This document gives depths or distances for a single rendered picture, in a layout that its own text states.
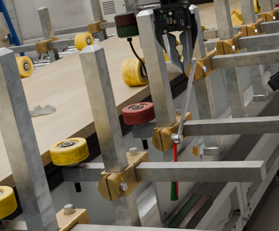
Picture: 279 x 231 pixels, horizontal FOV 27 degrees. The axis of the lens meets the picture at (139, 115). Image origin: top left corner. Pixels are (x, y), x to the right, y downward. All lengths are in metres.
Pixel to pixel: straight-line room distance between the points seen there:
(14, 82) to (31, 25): 11.23
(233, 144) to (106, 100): 0.66
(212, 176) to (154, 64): 0.33
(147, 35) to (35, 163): 0.49
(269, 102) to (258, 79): 0.09
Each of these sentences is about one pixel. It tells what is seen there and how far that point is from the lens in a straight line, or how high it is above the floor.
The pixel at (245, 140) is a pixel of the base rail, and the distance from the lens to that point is 1.75.
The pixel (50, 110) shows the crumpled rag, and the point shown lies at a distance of 1.57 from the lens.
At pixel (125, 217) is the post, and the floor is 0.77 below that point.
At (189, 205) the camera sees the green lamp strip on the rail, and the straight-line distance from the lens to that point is 1.31.
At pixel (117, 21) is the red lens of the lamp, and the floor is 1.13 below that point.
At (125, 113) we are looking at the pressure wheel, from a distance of 1.39.
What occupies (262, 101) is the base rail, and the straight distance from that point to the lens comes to 2.04.
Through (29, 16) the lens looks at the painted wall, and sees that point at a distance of 12.10.
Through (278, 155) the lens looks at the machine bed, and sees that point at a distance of 3.03.
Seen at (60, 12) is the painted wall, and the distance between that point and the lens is 11.66.
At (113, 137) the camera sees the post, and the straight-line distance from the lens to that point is 1.09.
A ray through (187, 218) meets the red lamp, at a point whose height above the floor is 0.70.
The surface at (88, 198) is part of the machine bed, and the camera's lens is 1.42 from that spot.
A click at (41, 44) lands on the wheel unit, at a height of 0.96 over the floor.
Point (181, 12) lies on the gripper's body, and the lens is 1.16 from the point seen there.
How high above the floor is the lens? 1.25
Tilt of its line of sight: 15 degrees down
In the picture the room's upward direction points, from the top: 12 degrees counter-clockwise
